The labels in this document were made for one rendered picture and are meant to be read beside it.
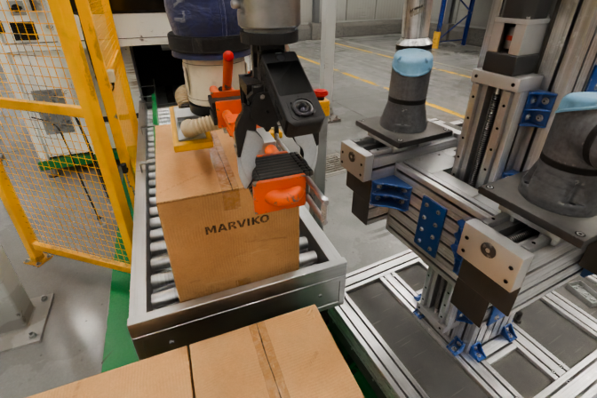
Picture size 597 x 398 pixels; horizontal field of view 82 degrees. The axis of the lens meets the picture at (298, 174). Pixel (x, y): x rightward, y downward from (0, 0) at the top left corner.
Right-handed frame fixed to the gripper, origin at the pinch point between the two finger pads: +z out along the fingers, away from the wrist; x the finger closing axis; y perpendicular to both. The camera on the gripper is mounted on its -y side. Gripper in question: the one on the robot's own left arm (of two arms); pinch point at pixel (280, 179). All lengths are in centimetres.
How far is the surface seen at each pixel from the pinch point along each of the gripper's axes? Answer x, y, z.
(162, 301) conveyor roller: 30, 46, 67
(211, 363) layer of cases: 16, 19, 66
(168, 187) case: 20, 48, 25
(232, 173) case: 2, 50, 26
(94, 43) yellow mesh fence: 49, 157, 2
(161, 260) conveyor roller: 30, 65, 66
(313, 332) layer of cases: -13, 19, 66
